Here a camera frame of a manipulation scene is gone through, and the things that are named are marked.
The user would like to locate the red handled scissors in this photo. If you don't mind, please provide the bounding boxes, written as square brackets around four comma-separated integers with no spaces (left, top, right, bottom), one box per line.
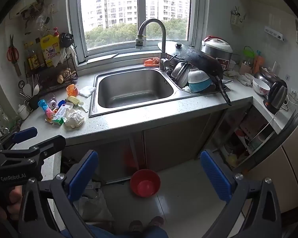
[6,34,18,63]

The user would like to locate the small white teapot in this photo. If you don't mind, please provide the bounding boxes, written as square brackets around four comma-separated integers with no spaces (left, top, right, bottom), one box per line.
[17,104,31,121]

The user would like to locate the stainless steel sink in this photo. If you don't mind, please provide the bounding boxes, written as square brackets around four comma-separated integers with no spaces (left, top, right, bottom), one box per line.
[89,64,231,118]

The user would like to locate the steel bowl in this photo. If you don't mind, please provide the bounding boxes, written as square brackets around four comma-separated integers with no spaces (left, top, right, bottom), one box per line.
[170,61,191,88]

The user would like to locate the white cardboard box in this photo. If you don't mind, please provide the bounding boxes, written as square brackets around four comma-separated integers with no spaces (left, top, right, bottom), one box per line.
[54,104,74,117]

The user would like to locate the wall chopstick holder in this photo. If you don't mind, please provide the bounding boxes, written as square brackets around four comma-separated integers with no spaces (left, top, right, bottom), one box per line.
[230,6,246,26]

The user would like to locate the window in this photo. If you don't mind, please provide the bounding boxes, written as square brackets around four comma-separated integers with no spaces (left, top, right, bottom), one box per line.
[68,0,209,65]

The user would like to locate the steel chopsticks bundle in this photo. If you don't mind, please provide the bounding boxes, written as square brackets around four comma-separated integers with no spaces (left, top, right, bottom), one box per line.
[31,74,40,90]

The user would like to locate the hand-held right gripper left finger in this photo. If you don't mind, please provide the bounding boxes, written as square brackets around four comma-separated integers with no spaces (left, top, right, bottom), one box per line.
[18,150,100,238]

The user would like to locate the black plastic bag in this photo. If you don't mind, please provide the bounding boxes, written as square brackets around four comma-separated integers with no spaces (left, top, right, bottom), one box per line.
[59,32,74,49]

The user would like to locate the black wire rack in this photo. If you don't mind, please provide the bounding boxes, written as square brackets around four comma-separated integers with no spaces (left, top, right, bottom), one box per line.
[25,55,78,92]

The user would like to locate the orange net scrubber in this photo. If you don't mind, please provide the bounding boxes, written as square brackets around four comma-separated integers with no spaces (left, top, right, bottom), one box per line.
[143,58,161,67]

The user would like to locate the person's left hand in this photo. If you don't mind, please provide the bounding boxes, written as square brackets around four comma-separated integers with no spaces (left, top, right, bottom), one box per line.
[5,185,24,215]

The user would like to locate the black electric kettle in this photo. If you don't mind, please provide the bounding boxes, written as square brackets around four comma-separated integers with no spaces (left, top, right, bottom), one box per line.
[263,79,288,115]

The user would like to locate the white wall socket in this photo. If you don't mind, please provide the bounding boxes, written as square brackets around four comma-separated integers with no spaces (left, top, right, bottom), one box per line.
[289,88,298,105]

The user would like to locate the ginger root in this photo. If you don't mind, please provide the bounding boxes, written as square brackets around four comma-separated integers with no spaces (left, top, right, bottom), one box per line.
[57,68,76,83]

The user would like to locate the pile of washed dishes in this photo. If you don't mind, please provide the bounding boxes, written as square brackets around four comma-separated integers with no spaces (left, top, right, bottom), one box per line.
[187,67,213,93]

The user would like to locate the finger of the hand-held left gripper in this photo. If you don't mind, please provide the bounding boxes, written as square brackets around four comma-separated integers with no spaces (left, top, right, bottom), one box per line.
[0,135,66,161]
[0,126,38,152]

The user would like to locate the steel faucet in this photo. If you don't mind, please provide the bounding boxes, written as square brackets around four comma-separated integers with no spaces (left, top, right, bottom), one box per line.
[135,18,173,71]

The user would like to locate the white plastic spoon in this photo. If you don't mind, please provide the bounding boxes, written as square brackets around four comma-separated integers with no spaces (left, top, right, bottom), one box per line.
[22,83,33,97]

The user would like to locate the black utensil holder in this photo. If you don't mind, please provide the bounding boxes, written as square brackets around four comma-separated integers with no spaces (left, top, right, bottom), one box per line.
[27,95,40,111]

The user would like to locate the red plastic basin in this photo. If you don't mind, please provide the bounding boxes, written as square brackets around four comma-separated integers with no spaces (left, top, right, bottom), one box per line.
[130,169,161,198]

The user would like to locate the green handled container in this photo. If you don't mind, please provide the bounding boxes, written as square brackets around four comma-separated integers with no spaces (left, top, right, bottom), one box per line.
[242,46,254,66]

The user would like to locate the white floral bowl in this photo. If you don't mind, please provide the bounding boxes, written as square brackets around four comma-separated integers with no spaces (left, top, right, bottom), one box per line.
[252,78,271,97]

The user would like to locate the orange plastic pouch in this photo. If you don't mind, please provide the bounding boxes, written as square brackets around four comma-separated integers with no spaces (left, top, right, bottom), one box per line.
[66,84,79,97]

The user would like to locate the black wok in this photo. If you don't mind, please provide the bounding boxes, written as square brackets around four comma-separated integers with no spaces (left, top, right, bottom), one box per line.
[175,50,232,107]

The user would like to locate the grey rice cooker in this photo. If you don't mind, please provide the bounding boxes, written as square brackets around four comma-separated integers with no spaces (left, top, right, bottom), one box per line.
[201,36,233,71]

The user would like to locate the pink slipper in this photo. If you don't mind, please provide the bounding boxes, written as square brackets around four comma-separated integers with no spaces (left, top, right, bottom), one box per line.
[129,219,143,232]
[148,216,164,228]

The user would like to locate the orange carrot shaped tool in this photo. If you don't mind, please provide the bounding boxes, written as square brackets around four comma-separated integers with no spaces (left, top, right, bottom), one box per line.
[253,51,264,73]

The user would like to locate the yellow detergent bottle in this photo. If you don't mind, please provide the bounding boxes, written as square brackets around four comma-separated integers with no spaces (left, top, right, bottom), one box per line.
[40,27,61,67]

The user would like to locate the white wall rack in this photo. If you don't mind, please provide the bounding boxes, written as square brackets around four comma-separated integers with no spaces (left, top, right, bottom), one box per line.
[264,26,286,41]

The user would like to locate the yellow bristle scrubbing brush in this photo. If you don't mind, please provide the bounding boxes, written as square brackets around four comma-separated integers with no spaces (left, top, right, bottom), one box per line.
[67,95,80,107]

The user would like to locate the pale yellow bag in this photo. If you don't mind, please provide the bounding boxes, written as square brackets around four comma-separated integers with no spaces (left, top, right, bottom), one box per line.
[226,154,239,168]

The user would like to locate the blue and pink packet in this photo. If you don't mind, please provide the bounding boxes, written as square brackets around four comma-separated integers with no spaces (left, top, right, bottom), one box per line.
[38,99,52,119]

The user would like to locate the person's legs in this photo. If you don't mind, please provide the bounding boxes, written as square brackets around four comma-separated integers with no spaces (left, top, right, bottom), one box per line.
[89,224,168,238]

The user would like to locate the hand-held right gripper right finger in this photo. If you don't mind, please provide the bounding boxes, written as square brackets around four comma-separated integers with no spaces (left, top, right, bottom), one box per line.
[200,150,282,238]

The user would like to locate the frosted cabinet door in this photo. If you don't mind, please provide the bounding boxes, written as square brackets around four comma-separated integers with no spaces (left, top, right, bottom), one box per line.
[143,114,211,171]
[63,132,145,180]

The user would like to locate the steel pot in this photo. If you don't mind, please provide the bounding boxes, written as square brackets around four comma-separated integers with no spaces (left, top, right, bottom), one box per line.
[254,68,276,86]

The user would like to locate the glass pot lid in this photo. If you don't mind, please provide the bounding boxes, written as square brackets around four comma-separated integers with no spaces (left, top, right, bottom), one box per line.
[157,40,196,57]

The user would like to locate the white sack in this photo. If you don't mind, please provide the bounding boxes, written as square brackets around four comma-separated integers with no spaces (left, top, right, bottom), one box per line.
[76,188,115,225]

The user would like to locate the dark sauce bottle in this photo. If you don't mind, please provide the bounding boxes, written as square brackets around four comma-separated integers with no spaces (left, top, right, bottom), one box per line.
[25,42,41,70]

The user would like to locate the white folded cloth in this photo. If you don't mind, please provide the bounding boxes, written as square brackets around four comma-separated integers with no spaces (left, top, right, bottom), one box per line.
[78,85,96,98]

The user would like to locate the white rag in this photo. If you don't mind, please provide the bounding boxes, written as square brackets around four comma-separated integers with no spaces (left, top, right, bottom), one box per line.
[225,71,251,86]

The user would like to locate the crumpled white tissue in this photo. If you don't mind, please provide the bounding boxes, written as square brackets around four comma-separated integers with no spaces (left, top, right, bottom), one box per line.
[64,108,85,129]

